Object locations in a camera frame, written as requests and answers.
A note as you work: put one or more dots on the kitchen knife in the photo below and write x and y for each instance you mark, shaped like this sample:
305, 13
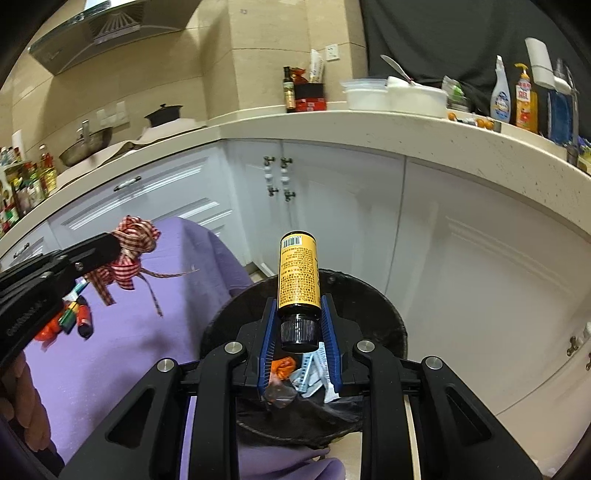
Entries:
399, 69

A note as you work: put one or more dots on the steel wok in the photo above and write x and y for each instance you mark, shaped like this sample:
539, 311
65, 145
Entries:
85, 147

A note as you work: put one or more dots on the orange candy wrapper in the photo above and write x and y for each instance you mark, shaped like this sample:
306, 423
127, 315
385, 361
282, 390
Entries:
282, 367

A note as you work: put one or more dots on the black utensil holder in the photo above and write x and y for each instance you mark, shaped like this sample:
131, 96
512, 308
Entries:
310, 83

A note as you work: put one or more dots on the dark olive oil bottle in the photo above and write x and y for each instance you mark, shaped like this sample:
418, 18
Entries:
289, 92

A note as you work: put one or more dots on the purple tablecloth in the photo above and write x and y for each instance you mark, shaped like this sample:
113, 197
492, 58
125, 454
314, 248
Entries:
138, 360

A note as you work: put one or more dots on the teal and white stick sachet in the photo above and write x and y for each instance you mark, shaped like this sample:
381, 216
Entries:
78, 289

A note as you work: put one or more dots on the clear plastic wrap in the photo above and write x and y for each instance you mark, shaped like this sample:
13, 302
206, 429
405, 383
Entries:
280, 396

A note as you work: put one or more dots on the white wall switches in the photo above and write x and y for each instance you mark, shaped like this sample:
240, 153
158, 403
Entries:
112, 113

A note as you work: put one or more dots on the yellow cooking oil bottle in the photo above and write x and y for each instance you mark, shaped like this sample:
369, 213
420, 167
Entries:
47, 173

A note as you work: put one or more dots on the beige stove cover paper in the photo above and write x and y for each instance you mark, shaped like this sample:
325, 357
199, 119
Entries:
138, 143

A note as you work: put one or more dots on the light blue sachet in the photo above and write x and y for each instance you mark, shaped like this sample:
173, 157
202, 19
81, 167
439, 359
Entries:
308, 374

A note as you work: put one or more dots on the lidded white plastic container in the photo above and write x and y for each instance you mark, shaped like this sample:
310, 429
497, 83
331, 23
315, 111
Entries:
364, 96

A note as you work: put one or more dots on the red checkered ribbon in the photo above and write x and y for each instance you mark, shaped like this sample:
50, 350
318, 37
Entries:
134, 235

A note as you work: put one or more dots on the white wall socket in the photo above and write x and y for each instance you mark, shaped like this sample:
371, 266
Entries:
332, 51

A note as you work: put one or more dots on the beige kitchen countertop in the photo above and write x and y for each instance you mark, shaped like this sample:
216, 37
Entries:
369, 129

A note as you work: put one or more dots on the black trash bin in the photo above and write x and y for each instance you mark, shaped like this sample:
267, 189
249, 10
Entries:
369, 304

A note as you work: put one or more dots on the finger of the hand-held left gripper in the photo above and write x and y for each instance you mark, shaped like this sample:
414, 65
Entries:
99, 256
69, 247

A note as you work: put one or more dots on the green yellow sponge pack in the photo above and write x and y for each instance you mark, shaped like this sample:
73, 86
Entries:
585, 157

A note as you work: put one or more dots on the blue bottle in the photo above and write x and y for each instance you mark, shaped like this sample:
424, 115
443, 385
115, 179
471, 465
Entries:
559, 117

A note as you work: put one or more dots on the group of condiment bottles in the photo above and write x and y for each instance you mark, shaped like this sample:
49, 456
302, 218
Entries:
18, 194

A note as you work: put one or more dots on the large yellow label brown bottle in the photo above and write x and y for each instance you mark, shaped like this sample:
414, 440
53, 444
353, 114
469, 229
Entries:
298, 277

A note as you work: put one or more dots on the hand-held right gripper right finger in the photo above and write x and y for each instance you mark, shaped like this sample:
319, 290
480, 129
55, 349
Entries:
332, 350

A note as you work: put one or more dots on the dark curtain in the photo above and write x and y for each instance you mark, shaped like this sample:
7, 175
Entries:
443, 32

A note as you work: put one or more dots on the open white plastic container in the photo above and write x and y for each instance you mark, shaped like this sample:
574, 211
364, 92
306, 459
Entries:
418, 99

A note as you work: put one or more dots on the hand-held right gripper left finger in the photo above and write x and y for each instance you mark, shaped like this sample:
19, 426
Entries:
265, 350

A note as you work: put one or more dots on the orange plastic bag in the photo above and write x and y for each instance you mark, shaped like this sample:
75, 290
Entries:
48, 333

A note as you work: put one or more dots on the orange dish soap bottle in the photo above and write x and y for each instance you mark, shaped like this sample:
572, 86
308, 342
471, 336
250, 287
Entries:
526, 106

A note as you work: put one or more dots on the person's left hand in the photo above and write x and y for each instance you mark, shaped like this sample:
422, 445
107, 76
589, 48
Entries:
27, 406

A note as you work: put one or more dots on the white paper towel roll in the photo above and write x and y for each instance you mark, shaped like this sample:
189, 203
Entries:
17, 141

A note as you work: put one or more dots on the white soap dispenser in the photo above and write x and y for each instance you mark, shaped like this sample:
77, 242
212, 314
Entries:
542, 62

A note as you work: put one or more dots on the white spray bottle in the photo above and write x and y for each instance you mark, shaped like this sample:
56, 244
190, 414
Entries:
500, 99

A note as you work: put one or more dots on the metal spatula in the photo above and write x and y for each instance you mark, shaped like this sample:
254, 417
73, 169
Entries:
85, 131

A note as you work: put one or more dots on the black cooking pot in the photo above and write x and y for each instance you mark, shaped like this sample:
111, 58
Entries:
162, 115

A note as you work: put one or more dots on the red box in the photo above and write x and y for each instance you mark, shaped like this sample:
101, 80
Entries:
310, 104

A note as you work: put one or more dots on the red label brown bottle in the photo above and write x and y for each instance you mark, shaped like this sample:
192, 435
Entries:
84, 318

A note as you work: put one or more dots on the steel range hood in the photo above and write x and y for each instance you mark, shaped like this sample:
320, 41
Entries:
101, 37

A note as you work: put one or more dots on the green plastic packs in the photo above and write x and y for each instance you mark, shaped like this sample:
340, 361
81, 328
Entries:
452, 92

